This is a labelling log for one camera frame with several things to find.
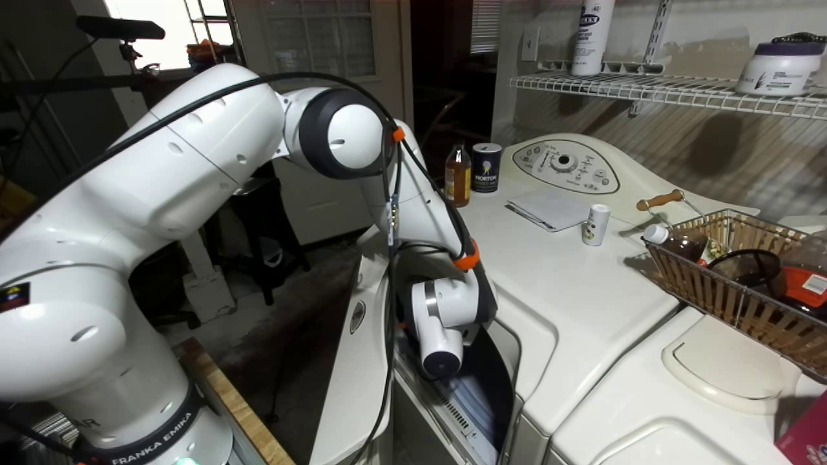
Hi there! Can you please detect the white washing machine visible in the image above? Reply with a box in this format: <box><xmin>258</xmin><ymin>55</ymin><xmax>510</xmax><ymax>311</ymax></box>
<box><xmin>376</xmin><ymin>128</ymin><xmax>760</xmax><ymax>465</ymax></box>

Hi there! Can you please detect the amber liquid bottle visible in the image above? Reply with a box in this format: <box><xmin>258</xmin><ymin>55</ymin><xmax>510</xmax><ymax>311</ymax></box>
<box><xmin>442</xmin><ymin>140</ymin><xmax>474</xmax><ymax>210</ymax></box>

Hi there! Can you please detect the dark cylindrical can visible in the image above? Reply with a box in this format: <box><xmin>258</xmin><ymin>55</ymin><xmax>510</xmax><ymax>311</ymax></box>
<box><xmin>469</xmin><ymin>140</ymin><xmax>503</xmax><ymax>193</ymax></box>

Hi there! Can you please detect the white paper sheet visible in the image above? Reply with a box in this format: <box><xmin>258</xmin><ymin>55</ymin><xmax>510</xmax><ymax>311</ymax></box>
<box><xmin>503</xmin><ymin>188</ymin><xmax>591</xmax><ymax>236</ymax></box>

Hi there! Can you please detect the small white bottle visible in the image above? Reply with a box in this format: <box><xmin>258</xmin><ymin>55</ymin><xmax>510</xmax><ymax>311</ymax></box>
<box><xmin>579</xmin><ymin>202</ymin><xmax>611</xmax><ymax>250</ymax></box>

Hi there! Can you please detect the white panelled door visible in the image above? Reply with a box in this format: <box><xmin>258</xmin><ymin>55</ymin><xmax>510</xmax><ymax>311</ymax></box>
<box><xmin>226</xmin><ymin>0</ymin><xmax>416</xmax><ymax>249</ymax></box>

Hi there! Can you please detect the robot mounting table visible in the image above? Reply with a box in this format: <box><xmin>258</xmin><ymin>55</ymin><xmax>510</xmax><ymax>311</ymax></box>
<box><xmin>174</xmin><ymin>335</ymin><xmax>293</xmax><ymax>465</ymax></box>

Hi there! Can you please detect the white spray can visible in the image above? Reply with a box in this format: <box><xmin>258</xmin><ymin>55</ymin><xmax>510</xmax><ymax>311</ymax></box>
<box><xmin>567</xmin><ymin>0</ymin><xmax>616</xmax><ymax>78</ymax></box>

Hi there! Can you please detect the wicker basket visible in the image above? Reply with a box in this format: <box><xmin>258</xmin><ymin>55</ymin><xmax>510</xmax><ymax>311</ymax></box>
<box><xmin>641</xmin><ymin>207</ymin><xmax>827</xmax><ymax>384</ymax></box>

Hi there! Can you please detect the white dryer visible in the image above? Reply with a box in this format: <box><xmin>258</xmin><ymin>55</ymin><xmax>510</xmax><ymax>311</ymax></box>
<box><xmin>545</xmin><ymin>305</ymin><xmax>827</xmax><ymax>465</ymax></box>

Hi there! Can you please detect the white jar dark lid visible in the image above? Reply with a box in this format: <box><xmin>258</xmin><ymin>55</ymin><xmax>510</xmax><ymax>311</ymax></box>
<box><xmin>733</xmin><ymin>30</ymin><xmax>827</xmax><ymax>97</ymax></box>

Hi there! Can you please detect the pink box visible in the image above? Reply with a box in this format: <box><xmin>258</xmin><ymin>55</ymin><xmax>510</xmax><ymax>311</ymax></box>
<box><xmin>771</xmin><ymin>389</ymin><xmax>827</xmax><ymax>465</ymax></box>

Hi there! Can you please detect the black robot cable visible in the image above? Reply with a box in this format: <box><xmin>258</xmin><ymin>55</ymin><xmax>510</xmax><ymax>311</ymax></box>
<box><xmin>49</xmin><ymin>70</ymin><xmax>485</xmax><ymax>465</ymax></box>

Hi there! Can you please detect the white wall switch plate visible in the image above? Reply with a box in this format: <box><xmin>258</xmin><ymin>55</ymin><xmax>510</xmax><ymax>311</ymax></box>
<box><xmin>516</xmin><ymin>20</ymin><xmax>543</xmax><ymax>61</ymax></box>

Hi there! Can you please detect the wooden handled brush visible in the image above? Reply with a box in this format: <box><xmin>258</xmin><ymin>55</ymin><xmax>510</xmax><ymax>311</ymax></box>
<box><xmin>633</xmin><ymin>188</ymin><xmax>686</xmax><ymax>215</ymax></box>

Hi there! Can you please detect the white wire shelf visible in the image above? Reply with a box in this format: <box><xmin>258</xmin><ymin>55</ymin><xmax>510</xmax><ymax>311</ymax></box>
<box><xmin>510</xmin><ymin>57</ymin><xmax>827</xmax><ymax>121</ymax></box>

